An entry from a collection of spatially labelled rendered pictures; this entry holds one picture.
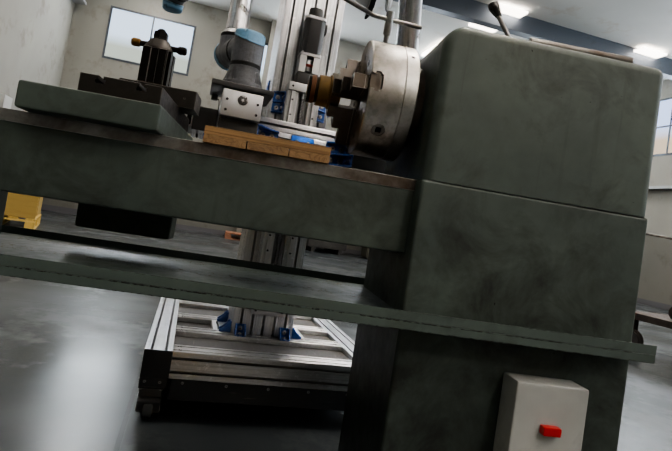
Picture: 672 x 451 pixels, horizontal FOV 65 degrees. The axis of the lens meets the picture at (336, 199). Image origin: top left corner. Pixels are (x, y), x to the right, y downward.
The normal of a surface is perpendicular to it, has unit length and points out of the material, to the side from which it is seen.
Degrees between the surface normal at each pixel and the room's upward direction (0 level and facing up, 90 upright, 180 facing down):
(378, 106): 108
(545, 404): 90
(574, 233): 90
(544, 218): 90
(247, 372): 90
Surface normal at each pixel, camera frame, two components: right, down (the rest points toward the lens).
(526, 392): 0.14, -0.02
